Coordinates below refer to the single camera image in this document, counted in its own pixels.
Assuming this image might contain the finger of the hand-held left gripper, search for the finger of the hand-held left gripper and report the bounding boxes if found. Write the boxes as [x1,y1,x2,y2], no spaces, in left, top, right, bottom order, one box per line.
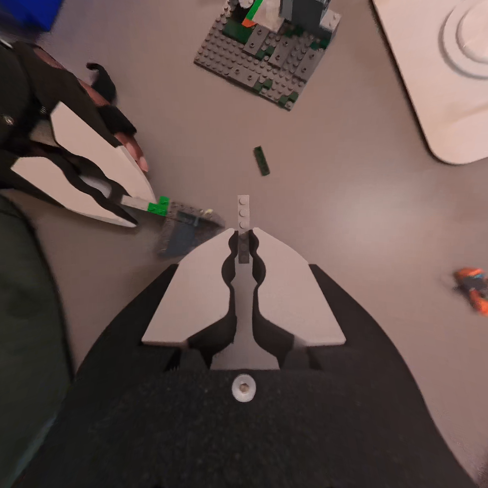
[9,156,139,228]
[49,100,158,201]

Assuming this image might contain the dark grey cross wall piece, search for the dark grey cross wall piece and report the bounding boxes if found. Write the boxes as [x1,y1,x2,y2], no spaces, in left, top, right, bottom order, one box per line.
[158,200,225,258]

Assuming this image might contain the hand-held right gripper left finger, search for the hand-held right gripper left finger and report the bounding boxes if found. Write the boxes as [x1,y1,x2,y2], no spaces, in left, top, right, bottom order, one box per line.
[141,228,238,369]

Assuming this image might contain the small green corner plate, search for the small green corner plate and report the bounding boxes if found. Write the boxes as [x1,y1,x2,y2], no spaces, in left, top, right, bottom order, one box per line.
[147,196,171,217]

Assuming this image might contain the orange brick mini build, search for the orange brick mini build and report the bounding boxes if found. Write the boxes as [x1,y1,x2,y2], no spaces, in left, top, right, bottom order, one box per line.
[453,267,488,316]

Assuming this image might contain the long light grey plate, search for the long light grey plate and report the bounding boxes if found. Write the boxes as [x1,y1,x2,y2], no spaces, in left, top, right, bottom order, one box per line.
[237,194,251,265]

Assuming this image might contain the dark green plate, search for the dark green plate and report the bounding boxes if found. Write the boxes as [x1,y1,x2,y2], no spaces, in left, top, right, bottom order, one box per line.
[253,146,271,177]

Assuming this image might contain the blue plastic bin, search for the blue plastic bin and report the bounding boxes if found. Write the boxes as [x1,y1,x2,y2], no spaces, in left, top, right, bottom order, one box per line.
[0,0,63,32]

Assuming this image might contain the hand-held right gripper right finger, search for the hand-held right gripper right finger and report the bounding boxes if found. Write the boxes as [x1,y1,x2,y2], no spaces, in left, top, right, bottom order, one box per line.
[250,227,347,369]

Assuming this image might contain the grey brick build on baseplate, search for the grey brick build on baseplate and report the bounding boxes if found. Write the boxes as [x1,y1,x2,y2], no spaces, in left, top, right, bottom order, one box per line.
[194,0,342,111]

